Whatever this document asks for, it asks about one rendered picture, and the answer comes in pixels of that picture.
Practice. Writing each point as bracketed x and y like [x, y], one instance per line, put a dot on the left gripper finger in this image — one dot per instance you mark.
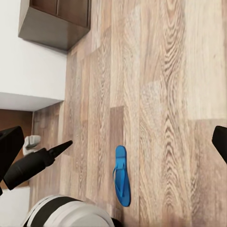
[56, 151]

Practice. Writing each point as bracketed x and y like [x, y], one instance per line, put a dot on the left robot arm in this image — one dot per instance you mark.
[34, 162]

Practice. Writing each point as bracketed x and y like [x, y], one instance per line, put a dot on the bench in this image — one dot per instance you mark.
[55, 23]

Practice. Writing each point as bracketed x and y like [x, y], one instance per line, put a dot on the sliding door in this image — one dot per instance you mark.
[11, 118]

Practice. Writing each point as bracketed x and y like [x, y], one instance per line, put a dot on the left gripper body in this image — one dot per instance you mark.
[34, 163]

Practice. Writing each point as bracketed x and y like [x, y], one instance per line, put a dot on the sandal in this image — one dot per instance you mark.
[122, 184]

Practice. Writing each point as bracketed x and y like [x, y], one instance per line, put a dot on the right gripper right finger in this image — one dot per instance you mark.
[219, 140]

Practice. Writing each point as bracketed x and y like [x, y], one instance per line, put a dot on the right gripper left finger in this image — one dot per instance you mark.
[11, 141]

